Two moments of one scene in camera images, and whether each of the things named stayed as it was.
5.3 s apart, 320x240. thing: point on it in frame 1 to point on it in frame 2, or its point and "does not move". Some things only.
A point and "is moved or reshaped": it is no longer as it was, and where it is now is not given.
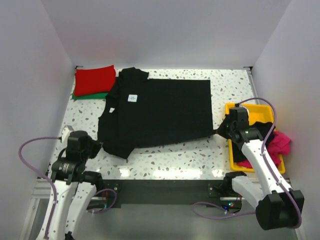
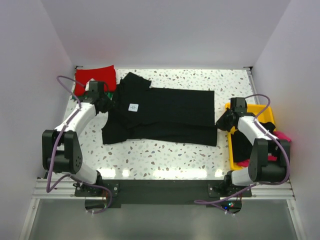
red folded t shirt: (95, 80) does not move
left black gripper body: (93, 146) to (106, 104)
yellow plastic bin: (256, 113) does not move
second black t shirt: (264, 129) does not move
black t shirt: (139, 111) is moved or reshaped
